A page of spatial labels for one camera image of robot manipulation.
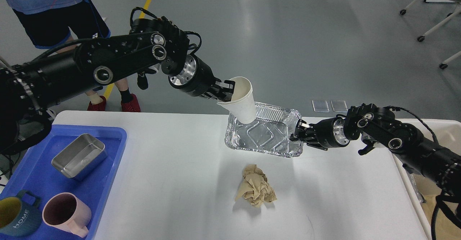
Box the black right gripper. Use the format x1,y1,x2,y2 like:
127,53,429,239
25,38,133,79
289,117,350,150

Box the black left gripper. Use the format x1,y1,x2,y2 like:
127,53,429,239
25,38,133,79
168,55,236,102

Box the white paper cup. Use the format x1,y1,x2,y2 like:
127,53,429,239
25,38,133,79
217,76,256,124

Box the aluminium foil tray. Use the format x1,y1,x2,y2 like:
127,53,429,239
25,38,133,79
224,102,303,158

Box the brown paper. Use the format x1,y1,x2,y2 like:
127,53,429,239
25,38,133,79
234,164,278,208

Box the stainless steel rectangular tray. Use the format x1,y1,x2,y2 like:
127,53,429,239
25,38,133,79
51,133,108,181

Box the pink plastic mug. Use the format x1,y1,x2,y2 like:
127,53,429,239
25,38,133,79
42,192,92,238

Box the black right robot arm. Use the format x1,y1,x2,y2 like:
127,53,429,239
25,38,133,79
290,104,461,239

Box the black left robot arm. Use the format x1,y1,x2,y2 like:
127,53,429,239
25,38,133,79
0,7,236,155

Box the clear floor plate left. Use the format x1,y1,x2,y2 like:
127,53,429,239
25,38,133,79
312,100,330,113

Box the clear floor plate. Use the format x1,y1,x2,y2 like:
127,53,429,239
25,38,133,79
312,100,330,113
330,100,349,113

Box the clear floor plate right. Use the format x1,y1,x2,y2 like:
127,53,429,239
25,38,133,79
330,100,349,113

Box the beige plastic bin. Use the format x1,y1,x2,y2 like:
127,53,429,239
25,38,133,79
394,119,461,240

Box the person in blue shirt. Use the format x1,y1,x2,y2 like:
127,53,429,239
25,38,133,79
0,0,141,113

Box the blue plastic tray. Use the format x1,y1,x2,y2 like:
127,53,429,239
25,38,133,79
1,124,127,240

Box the white rolling chair base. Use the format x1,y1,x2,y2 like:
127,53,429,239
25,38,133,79
400,0,461,70

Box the dark teal HOME mug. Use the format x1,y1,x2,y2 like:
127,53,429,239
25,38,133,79
0,190,42,237

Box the black floor cables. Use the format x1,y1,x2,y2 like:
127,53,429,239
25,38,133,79
0,154,15,185

